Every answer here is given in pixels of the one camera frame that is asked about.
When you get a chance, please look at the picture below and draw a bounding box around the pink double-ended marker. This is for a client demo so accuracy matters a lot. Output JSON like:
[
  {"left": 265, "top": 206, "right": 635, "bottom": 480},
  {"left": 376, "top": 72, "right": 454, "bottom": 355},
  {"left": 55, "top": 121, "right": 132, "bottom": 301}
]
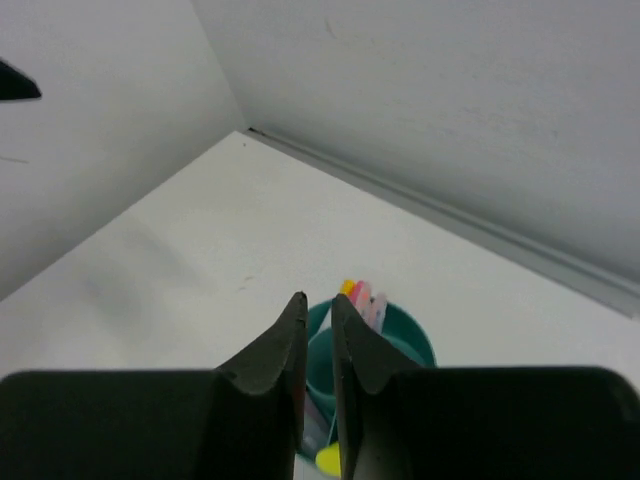
[{"left": 366, "top": 293, "right": 388, "bottom": 333}]

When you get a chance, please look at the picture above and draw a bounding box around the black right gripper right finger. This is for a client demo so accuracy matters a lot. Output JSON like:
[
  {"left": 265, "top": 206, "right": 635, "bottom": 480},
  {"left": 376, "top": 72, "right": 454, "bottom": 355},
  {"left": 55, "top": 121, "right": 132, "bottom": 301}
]
[{"left": 331, "top": 295, "right": 639, "bottom": 479}]

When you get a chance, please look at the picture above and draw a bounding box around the teal round desk organizer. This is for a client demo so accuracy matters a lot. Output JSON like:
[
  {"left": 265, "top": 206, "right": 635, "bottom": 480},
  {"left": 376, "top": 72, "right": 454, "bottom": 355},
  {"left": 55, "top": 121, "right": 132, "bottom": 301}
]
[{"left": 297, "top": 300, "right": 436, "bottom": 465}]

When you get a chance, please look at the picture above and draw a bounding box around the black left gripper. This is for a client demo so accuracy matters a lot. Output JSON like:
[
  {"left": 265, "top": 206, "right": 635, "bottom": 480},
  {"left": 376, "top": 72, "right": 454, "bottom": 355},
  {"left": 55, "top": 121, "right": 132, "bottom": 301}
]
[{"left": 0, "top": 59, "right": 41, "bottom": 102}]

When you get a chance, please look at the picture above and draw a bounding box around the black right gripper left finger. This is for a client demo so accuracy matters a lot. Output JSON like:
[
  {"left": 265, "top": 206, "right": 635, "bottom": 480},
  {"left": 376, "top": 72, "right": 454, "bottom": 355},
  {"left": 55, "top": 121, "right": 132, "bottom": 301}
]
[{"left": 1, "top": 292, "right": 308, "bottom": 479}]

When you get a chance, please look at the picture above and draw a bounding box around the yellow-capped white marker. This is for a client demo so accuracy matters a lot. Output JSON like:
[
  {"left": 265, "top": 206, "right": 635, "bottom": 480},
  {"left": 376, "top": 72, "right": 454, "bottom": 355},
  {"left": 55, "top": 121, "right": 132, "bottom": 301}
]
[{"left": 340, "top": 279, "right": 356, "bottom": 296}]

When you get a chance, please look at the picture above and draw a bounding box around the black yellow-capped highlighter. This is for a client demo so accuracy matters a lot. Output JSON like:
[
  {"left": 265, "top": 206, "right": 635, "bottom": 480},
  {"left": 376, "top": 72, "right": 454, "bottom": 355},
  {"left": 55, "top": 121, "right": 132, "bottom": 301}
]
[{"left": 315, "top": 442, "right": 341, "bottom": 478}]

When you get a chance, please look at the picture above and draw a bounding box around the aluminium table edge rail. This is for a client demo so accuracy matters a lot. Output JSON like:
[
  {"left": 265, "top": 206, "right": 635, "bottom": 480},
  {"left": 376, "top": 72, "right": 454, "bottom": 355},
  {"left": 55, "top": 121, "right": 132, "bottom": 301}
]
[{"left": 244, "top": 128, "right": 639, "bottom": 318}]

